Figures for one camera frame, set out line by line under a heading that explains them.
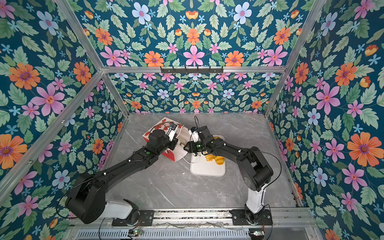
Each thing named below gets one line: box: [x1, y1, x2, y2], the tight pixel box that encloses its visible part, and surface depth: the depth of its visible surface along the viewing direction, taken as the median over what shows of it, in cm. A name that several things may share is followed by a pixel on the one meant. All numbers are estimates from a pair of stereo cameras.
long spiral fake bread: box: [205, 154, 216, 162], surface depth 95 cm
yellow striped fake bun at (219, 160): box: [215, 155, 225, 166], surface depth 93 cm
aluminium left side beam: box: [0, 70, 104, 205], surface depth 66 cm
